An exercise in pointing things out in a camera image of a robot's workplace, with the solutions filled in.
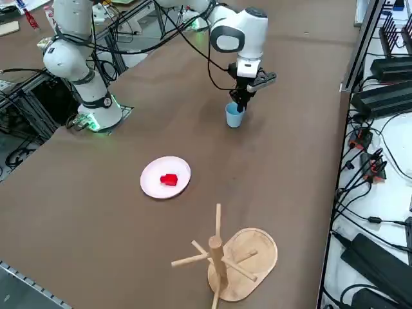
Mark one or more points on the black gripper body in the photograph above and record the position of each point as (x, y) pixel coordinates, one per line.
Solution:
(243, 85)

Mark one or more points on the blue plastic cup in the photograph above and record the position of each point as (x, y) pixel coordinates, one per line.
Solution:
(233, 119)

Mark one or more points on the red block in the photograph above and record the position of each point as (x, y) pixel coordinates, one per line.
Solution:
(169, 180)

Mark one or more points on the pink plate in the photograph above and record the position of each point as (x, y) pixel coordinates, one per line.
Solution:
(151, 183)

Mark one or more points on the wooden cup rack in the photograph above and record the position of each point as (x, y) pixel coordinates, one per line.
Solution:
(251, 251)

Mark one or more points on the orange black device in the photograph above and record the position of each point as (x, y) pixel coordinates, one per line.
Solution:
(373, 167)
(360, 138)

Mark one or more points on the long black power brick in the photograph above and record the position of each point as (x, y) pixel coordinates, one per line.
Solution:
(383, 99)
(392, 69)

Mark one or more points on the dark red slotted rack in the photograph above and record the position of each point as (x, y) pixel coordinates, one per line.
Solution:
(387, 35)

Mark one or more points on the large black power brick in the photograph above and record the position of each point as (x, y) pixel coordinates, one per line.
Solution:
(373, 260)

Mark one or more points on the black power adapter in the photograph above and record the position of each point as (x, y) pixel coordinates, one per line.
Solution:
(373, 299)

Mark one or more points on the wooden board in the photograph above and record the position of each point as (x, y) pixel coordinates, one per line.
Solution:
(8, 29)

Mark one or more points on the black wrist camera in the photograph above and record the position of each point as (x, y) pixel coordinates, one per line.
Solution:
(264, 80)

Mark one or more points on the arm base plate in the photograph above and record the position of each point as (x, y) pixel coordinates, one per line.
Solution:
(126, 112)

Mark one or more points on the aluminium post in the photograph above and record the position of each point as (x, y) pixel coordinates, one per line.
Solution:
(362, 48)

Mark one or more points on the aluminium frame rail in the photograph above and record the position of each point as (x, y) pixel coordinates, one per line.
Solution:
(19, 289)

